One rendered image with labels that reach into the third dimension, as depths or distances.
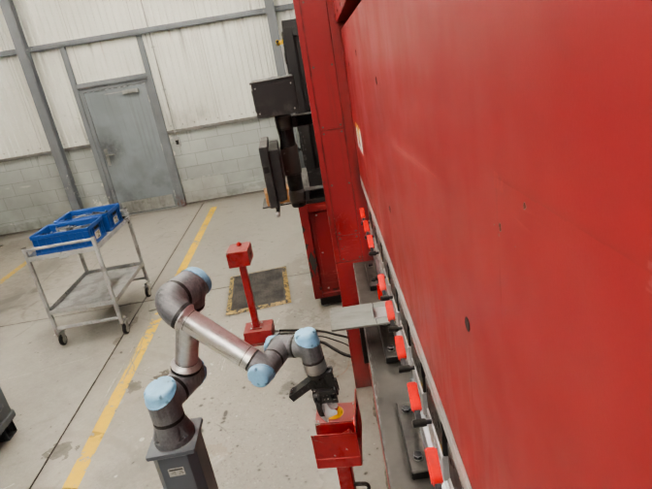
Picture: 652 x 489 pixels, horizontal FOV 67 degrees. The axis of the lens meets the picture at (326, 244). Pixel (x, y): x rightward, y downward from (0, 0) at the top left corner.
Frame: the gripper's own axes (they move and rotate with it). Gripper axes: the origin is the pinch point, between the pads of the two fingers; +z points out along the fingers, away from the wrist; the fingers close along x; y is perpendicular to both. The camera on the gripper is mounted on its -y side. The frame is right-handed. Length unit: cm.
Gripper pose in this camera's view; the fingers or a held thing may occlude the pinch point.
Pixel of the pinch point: (324, 418)
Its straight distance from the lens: 183.3
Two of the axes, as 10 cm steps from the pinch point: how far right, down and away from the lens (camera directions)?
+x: 0.7, -3.6, 9.3
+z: 2.4, 9.1, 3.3
